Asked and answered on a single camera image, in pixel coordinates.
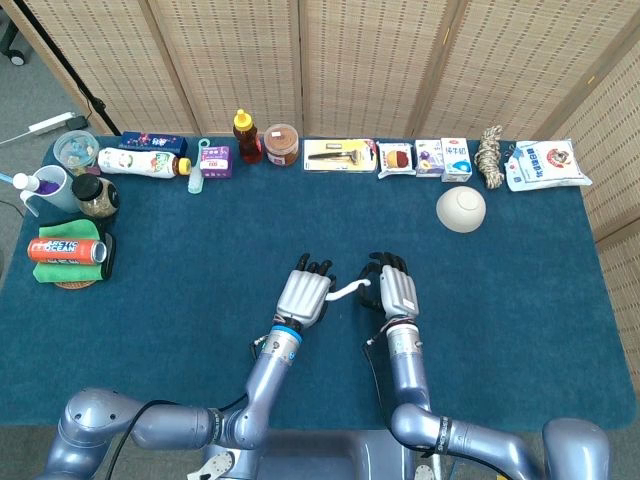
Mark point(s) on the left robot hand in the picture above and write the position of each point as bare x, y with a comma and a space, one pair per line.
302, 295

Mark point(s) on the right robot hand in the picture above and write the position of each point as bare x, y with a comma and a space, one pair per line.
397, 292

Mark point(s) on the small white bone-shaped object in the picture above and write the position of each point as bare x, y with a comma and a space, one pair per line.
345, 292

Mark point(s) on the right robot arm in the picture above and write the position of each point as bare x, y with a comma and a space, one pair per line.
410, 380

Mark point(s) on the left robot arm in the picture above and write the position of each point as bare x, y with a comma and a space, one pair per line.
265, 390

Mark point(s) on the white upturned bowl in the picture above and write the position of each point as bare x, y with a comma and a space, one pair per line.
461, 210

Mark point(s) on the blue table mat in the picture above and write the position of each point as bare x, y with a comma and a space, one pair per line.
175, 310

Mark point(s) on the red yellow snack packet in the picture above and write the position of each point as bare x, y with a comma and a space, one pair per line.
396, 160

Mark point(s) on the small purple white carton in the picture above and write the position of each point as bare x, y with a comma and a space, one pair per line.
428, 159

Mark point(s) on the razor in yellow package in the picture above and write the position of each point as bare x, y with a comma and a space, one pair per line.
340, 156

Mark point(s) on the white blue milk carton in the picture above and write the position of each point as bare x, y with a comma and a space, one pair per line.
456, 160

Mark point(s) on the round brown spice jar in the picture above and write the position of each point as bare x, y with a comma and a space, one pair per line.
282, 147

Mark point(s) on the light green brush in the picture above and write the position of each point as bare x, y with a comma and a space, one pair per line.
195, 181

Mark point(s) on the purple box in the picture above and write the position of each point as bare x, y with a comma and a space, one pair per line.
216, 162

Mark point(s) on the honey bottle yellow cap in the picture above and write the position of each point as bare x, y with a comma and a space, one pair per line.
248, 145

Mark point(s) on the blue robot torso base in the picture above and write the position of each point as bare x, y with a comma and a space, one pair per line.
325, 460

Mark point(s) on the white blue salt bag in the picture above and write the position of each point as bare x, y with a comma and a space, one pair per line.
545, 167

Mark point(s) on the black flat device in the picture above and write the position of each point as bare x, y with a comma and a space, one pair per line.
109, 250

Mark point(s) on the white bottle yellow cap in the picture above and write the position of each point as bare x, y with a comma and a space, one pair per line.
135, 162

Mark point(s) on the dark blue box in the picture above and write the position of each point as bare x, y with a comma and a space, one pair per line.
152, 141

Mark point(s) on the woven wicker coaster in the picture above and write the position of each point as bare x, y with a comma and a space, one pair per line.
75, 286

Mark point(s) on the glass jar black lid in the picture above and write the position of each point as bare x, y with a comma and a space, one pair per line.
95, 197

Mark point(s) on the green cloth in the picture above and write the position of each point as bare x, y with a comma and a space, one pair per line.
70, 272

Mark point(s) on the orange Arctic Ocean can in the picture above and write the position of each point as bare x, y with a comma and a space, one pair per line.
60, 250

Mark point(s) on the white mug purple inside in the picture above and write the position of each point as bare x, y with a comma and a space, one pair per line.
62, 195

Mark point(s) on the clear plastic container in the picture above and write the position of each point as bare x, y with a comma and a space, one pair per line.
75, 150

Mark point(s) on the black power adapter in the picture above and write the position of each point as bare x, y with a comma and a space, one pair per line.
78, 122

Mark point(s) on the white power strip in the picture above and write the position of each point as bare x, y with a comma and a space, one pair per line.
50, 123

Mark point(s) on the black tripod stand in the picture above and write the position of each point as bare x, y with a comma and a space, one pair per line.
75, 80

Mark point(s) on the black chair caster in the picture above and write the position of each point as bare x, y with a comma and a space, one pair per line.
12, 50

